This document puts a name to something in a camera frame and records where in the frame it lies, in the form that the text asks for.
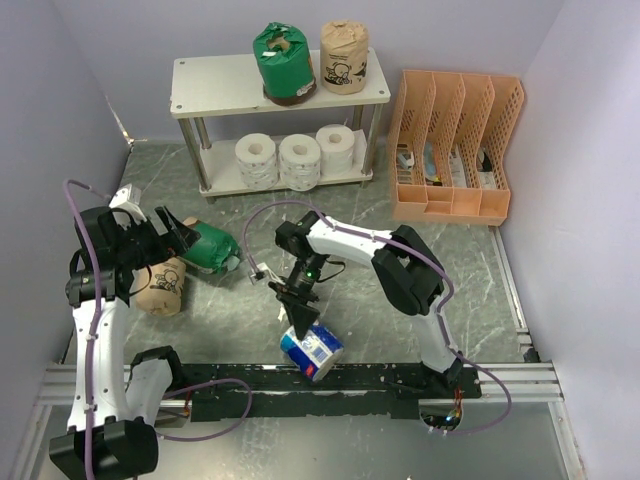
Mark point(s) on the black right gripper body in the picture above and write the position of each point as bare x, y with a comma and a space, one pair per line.
303, 276

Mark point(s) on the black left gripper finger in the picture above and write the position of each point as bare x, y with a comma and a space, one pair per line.
186, 239
173, 234

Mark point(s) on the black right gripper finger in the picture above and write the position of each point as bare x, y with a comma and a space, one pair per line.
302, 317
283, 295

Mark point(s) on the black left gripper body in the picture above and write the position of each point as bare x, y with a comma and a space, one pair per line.
141, 244

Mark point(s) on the green torn roll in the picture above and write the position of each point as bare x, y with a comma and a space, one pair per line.
216, 251

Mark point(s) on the blue paper roll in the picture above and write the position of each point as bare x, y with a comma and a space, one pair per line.
314, 355

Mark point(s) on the white floral roll front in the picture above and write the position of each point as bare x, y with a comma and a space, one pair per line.
256, 157

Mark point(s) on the white unwrapped loose-end roll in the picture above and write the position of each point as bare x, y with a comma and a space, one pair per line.
337, 144

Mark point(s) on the green paper roll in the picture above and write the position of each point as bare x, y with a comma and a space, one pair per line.
283, 58

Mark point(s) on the brown cartoon paper roll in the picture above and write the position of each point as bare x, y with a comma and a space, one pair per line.
344, 56

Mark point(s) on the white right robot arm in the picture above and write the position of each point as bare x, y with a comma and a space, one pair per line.
411, 277

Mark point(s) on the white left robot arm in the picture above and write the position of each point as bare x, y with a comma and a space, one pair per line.
110, 432

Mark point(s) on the grey two-tier shelf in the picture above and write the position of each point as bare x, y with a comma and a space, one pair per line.
227, 85

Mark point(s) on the brown wrapped roll left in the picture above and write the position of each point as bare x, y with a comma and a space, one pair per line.
158, 289

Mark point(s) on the orange plastic file organizer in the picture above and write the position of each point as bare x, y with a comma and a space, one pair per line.
446, 146

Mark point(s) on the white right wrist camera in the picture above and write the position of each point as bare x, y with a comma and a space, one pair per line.
264, 273

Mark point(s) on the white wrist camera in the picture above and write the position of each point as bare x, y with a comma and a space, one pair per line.
264, 273
128, 198

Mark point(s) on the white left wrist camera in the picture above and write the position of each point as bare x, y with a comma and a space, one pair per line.
128, 198

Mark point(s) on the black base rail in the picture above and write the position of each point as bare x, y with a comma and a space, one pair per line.
393, 389

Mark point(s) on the aluminium frame rail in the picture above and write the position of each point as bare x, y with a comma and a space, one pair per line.
526, 382

